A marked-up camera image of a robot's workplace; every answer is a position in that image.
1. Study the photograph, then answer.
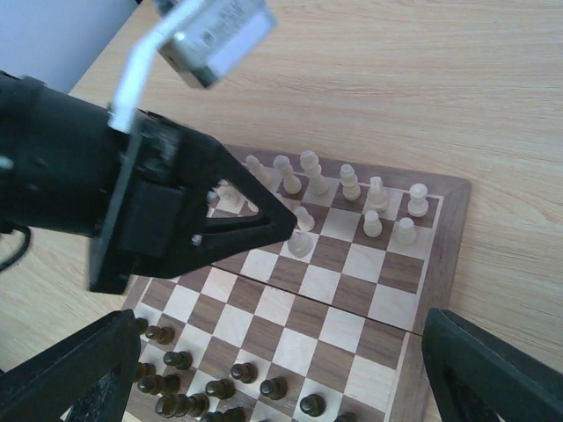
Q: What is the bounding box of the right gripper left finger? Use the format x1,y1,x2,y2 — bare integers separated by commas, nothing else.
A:
1,309,141,421

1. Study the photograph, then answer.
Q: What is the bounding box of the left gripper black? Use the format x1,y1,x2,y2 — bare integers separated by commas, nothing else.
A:
88,112,296,295

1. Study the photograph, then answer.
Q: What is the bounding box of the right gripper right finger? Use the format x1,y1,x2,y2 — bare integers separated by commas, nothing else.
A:
421,309,562,421

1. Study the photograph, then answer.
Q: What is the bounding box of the white piece pair one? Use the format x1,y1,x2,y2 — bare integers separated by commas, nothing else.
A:
245,155,272,189

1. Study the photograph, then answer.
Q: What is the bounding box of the white pawn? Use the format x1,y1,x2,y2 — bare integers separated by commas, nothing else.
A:
367,176,389,213
295,206,315,232
396,217,417,245

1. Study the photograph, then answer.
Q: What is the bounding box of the white queen chess piece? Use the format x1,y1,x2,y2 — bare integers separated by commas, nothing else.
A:
300,150,328,196

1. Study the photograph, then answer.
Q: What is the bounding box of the white king chess piece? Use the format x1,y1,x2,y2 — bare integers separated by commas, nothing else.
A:
273,155,302,194

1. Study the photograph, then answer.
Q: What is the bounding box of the white rook chess piece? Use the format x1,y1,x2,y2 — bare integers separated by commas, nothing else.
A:
407,183,429,217

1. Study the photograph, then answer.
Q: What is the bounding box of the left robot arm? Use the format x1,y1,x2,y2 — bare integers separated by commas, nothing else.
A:
1,74,296,295

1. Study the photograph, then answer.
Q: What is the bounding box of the dark pieces back row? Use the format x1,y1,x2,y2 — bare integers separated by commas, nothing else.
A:
131,316,326,418

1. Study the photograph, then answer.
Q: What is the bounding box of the dark pieces row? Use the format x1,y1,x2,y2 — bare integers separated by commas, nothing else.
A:
134,360,357,422
131,316,326,418

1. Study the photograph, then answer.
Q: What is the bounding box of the dark pieces front row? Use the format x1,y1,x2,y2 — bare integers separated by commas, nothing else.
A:
134,360,357,422

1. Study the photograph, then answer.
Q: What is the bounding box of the wooden chess board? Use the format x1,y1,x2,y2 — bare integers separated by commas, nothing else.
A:
124,151,471,421

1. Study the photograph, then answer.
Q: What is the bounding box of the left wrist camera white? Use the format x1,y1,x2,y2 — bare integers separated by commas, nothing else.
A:
107,0,277,134

